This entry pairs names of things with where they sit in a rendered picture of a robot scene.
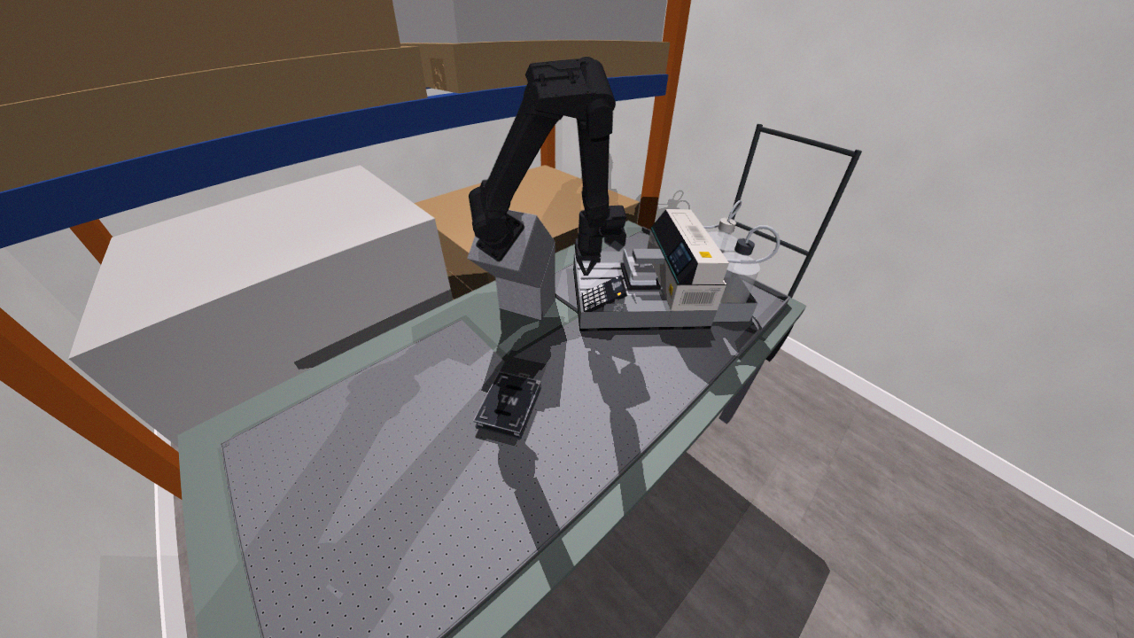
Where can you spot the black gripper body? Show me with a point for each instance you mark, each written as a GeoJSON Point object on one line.
{"type": "Point", "coordinates": [582, 248]}

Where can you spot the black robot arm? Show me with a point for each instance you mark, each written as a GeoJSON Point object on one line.
{"type": "Point", "coordinates": [576, 88]}

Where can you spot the clear bottle with grey cap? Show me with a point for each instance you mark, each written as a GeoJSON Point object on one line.
{"type": "Point", "coordinates": [723, 238]}

